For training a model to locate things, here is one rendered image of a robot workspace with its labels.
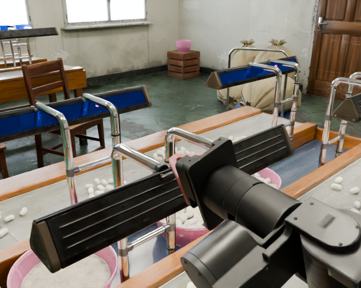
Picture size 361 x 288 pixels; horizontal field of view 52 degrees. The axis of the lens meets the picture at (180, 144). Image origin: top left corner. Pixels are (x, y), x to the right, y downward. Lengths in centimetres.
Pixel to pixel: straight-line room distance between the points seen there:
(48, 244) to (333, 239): 39
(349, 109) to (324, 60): 450
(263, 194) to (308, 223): 6
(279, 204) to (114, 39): 631
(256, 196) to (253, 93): 363
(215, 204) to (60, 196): 102
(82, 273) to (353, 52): 497
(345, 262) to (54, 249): 39
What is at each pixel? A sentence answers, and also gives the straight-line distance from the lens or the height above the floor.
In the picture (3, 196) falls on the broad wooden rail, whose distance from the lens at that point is 142.
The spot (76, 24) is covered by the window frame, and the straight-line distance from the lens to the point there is 617.
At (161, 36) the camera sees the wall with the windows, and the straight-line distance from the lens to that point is 725.
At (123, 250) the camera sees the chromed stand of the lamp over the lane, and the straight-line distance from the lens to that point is 91.
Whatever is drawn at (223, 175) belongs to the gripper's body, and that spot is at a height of 122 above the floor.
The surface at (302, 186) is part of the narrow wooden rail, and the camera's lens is 140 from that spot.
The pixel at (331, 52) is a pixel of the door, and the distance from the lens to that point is 568.
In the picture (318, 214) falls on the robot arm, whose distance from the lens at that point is 34.
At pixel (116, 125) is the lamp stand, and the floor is 106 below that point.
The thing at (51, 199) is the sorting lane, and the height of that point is 74.
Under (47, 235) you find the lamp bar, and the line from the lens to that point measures 57.
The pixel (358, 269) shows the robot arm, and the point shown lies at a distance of 31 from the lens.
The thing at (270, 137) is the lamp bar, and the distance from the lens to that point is 88.
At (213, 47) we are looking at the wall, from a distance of 695.
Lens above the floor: 141
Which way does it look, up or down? 22 degrees down
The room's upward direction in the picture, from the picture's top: straight up
